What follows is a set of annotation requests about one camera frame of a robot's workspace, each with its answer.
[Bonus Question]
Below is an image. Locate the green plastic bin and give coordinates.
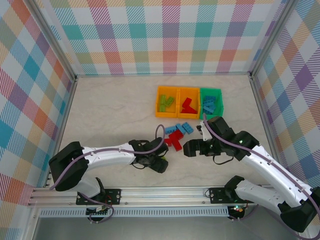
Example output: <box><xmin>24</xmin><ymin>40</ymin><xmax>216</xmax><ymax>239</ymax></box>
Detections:
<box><xmin>199</xmin><ymin>87</ymin><xmax>224</xmax><ymax>121</ymax></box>

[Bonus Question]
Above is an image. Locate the orange plastic bin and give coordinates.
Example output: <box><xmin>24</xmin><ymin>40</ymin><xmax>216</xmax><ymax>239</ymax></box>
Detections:
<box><xmin>176</xmin><ymin>86</ymin><xmax>202</xmax><ymax>120</ymax></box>
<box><xmin>154</xmin><ymin>85</ymin><xmax>180</xmax><ymax>119</ymax></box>

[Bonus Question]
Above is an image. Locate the small circuit board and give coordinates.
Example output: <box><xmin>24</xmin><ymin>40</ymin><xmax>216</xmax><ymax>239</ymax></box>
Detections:
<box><xmin>86</xmin><ymin>206</ymin><xmax>110</xmax><ymax>217</ymax></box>
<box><xmin>229</xmin><ymin>204</ymin><xmax>245</xmax><ymax>214</ymax></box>

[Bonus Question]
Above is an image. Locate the thin black cable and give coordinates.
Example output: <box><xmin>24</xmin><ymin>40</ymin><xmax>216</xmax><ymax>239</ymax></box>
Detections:
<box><xmin>131</xmin><ymin>159</ymin><xmax>151</xmax><ymax>171</ymax></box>
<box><xmin>211</xmin><ymin>153</ymin><xmax>235</xmax><ymax>166</ymax></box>

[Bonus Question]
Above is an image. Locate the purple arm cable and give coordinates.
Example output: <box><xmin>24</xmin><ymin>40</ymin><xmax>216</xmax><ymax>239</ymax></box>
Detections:
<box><xmin>202</xmin><ymin>113</ymin><xmax>320</xmax><ymax>240</ymax></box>
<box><xmin>49</xmin><ymin>123</ymin><xmax>166</xmax><ymax>191</ymax></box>

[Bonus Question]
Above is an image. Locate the long aluminium mounting rail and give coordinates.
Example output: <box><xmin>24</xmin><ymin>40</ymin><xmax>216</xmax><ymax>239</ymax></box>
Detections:
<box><xmin>26</xmin><ymin>185</ymin><xmax>276</xmax><ymax>208</ymax></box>

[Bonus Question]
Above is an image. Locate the aluminium frame bar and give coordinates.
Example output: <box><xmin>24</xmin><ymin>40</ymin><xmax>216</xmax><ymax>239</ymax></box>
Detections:
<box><xmin>74</xmin><ymin>71</ymin><xmax>253</xmax><ymax>77</ymax></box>
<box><xmin>44</xmin><ymin>76</ymin><xmax>79</xmax><ymax>188</ymax></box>
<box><xmin>249</xmin><ymin>72</ymin><xmax>284</xmax><ymax>186</ymax></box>

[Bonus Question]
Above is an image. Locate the white slotted cable duct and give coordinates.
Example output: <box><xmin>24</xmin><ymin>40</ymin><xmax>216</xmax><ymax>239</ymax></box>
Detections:
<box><xmin>39</xmin><ymin>206</ymin><xmax>230</xmax><ymax>218</ymax></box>

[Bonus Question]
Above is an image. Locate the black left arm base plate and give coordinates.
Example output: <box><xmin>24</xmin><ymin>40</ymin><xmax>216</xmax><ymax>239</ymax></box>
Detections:
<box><xmin>75</xmin><ymin>188</ymin><xmax>123</xmax><ymax>206</ymax></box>

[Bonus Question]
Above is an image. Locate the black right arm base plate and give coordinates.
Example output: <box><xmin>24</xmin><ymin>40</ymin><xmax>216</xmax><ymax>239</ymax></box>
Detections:
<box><xmin>208</xmin><ymin>187</ymin><xmax>238</xmax><ymax>205</ymax></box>

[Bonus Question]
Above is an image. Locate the aluminium frame post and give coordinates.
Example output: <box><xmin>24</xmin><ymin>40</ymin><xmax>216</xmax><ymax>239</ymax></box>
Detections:
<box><xmin>249</xmin><ymin>0</ymin><xmax>300</xmax><ymax>76</ymax></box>
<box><xmin>26</xmin><ymin>0</ymin><xmax>78</xmax><ymax>82</ymax></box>

